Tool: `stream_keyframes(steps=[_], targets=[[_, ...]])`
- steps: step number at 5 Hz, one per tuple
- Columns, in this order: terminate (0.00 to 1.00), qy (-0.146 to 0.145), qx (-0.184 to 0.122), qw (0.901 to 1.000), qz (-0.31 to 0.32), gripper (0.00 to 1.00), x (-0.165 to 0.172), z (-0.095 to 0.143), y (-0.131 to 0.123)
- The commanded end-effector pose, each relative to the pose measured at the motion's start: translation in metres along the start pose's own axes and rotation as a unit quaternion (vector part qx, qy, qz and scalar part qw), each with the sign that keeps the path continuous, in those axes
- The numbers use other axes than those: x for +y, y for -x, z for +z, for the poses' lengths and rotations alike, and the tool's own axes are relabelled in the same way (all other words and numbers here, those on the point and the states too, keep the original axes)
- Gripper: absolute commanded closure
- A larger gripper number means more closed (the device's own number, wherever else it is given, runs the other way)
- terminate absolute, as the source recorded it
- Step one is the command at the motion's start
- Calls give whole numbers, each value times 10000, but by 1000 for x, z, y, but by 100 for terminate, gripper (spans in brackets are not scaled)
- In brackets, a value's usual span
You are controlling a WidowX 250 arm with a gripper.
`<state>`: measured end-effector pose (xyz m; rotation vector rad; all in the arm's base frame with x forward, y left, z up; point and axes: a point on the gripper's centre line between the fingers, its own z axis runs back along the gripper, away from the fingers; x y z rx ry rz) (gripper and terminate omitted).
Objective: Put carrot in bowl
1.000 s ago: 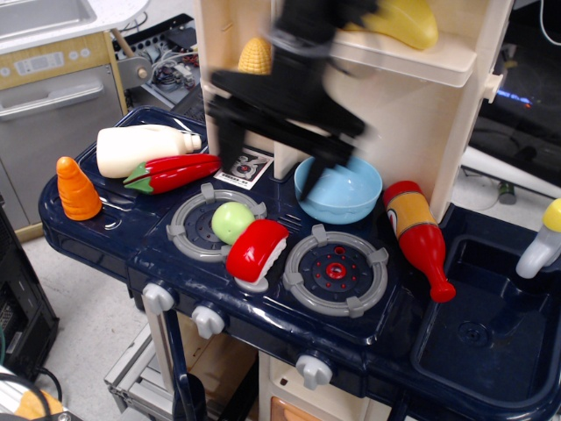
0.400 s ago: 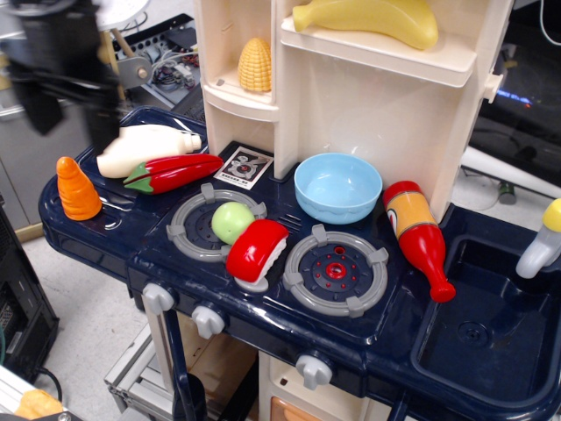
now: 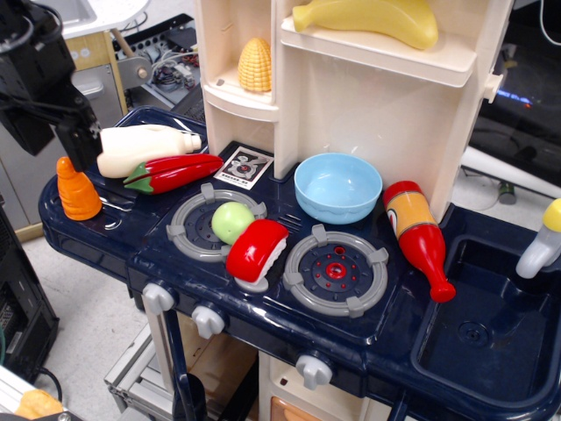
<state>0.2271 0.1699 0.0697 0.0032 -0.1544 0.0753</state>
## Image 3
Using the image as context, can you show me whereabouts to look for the grey right stove burner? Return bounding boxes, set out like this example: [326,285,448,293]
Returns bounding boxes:
[283,225,389,318]

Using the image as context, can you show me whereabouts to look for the black electronics box with wires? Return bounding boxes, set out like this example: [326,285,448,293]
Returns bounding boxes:
[123,14,205,123]

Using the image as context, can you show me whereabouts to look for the red toy ketchup bottle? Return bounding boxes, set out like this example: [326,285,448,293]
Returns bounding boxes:
[382,181,456,303]

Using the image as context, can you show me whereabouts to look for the grey yellow toy faucet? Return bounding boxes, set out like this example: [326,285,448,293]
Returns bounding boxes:
[515,198,560,279]

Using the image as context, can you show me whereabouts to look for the orange toy carrot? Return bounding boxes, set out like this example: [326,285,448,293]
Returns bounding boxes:
[56,156,103,221]

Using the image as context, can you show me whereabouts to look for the white toy bottle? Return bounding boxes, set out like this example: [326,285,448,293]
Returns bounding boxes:
[97,125,202,178]

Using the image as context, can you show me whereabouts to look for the red toy sushi piece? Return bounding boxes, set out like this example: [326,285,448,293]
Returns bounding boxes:
[226,219,289,284]

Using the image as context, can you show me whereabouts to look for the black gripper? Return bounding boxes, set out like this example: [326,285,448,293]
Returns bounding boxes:
[1,39,103,172]

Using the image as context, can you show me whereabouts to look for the green toy apple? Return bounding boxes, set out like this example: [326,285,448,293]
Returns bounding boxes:
[211,202,255,245]

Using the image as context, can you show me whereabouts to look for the grey middle stove knob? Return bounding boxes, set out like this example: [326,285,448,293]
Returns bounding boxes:
[192,305,225,339]

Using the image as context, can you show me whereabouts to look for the black white sticker label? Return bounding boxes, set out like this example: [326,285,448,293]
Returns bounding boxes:
[214,146,273,190]

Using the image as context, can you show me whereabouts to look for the yellow toy banana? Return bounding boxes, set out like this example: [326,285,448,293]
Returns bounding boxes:
[292,0,439,50]

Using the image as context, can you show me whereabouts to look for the cream toy kitchen shelf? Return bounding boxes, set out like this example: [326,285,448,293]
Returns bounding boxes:
[195,1,512,219]

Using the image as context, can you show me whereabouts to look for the red toy chili pepper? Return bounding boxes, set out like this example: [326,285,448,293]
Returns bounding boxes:
[123,153,224,195]

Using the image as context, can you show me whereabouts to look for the grey left stove burner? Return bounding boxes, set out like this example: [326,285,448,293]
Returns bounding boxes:
[166,183,267,263]

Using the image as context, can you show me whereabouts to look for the yellow toy corn cob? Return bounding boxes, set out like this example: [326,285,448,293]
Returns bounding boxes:
[238,38,273,93]

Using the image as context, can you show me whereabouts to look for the light blue plastic bowl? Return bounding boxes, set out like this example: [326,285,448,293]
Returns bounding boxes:
[294,153,383,225]

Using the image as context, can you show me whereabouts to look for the navy blue toy kitchen counter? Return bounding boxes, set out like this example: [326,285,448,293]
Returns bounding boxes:
[38,105,561,421]

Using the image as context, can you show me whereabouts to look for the grey stove burner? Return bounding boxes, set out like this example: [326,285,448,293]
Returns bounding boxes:
[166,183,267,263]
[283,225,389,318]

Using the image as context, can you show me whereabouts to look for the black computer case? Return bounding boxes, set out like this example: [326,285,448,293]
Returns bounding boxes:
[1,212,59,382]

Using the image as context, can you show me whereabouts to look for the grey left stove knob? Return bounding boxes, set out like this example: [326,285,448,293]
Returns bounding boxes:
[142,283,175,316]

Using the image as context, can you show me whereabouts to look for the grey stove knob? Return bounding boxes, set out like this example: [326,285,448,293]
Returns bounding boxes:
[192,305,225,339]
[142,283,175,316]
[295,354,333,390]

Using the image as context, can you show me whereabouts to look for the aluminium extrusion frame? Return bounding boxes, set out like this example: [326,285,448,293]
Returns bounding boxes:
[104,308,174,420]

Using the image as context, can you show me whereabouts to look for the grey right stove knob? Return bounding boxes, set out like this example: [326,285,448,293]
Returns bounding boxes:
[295,354,333,390]

